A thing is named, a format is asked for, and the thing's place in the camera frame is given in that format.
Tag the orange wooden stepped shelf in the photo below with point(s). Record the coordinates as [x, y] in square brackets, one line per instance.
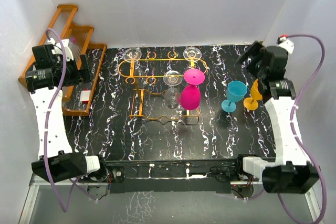
[62, 22]

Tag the pink plastic wine glass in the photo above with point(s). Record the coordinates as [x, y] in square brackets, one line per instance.
[191, 95]

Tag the clear champagne flute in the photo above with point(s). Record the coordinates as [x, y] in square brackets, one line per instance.
[133, 55]

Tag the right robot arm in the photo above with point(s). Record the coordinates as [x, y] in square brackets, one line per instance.
[292, 172]

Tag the red white small box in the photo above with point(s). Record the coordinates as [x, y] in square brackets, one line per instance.
[85, 96]

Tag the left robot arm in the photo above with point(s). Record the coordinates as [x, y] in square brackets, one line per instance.
[53, 69]

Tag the gold metal wine glass rack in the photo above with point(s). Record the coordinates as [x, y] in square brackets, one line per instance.
[166, 85]

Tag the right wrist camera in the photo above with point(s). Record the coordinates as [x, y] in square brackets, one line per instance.
[284, 42]

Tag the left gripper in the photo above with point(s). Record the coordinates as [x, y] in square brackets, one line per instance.
[85, 75]

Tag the orange plastic wine glass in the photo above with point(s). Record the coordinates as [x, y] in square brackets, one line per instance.
[251, 102]

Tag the clear large wine glass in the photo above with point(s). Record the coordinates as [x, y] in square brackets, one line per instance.
[192, 55]

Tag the clear short wine glass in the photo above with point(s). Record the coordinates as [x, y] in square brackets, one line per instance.
[172, 95]

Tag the aluminium base frame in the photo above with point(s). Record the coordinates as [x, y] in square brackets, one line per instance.
[156, 200]

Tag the teal plastic wine glass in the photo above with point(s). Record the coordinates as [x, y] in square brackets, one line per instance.
[236, 90]

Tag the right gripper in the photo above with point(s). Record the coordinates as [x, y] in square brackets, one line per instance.
[256, 51]

